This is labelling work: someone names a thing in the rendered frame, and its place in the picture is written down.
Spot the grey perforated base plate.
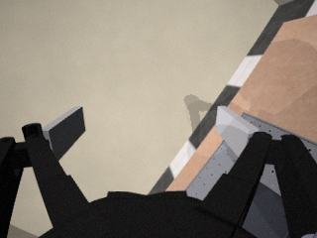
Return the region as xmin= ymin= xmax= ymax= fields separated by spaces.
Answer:
xmin=186 ymin=112 xmax=317 ymax=200

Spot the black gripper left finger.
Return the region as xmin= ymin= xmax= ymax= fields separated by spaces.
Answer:
xmin=0 ymin=106 xmax=115 ymax=238

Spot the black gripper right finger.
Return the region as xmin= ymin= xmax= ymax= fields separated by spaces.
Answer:
xmin=172 ymin=106 xmax=317 ymax=238

